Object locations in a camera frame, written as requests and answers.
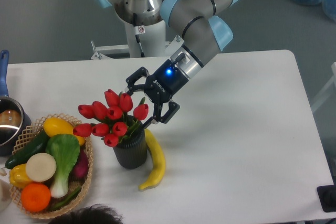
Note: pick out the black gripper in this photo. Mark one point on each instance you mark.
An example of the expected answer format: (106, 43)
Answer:
(159, 87)

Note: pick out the red tulip bouquet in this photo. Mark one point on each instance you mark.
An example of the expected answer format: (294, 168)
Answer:
(118, 121)

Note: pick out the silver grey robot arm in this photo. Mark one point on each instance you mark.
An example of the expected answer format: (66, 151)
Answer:
(203, 34)

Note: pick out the dark grey ribbed vase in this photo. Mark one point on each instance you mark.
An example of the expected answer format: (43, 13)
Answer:
(131, 152)

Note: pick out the yellow banana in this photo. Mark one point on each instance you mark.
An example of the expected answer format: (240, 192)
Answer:
(158, 162)

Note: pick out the green bok choy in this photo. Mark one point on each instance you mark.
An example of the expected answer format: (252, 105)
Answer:
(65, 149)

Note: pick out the yellow squash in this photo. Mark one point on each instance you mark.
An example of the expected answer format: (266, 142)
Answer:
(54, 126)

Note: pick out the purple sweet potato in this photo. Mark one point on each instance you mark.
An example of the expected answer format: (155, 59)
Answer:
(81, 167)

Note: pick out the green chili pepper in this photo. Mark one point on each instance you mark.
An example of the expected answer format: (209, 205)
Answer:
(66, 200)

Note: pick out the dark green cucumber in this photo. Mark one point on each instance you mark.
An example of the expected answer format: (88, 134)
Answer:
(36, 145)

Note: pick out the woven wicker basket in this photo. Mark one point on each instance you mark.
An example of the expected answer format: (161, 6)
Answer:
(27, 135)

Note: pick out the black haired head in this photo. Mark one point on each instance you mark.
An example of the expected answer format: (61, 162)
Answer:
(94, 214)

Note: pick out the orange fruit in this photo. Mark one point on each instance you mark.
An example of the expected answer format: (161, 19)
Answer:
(35, 197)

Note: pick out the yellow bell pepper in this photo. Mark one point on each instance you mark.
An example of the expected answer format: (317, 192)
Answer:
(18, 176)

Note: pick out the garlic clove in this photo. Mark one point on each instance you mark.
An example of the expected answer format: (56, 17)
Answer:
(3, 172)

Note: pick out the white plate at left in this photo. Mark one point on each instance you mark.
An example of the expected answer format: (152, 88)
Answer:
(5, 195)

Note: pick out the black device at edge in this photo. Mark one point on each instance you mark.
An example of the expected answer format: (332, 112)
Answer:
(327, 197)

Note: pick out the white metal base frame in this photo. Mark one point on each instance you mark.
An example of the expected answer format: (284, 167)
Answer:
(122, 51)

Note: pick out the blue handled saucepan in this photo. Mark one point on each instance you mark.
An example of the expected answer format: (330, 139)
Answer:
(13, 117)

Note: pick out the white frame at right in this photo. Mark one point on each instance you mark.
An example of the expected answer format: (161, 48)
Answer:
(325, 92)

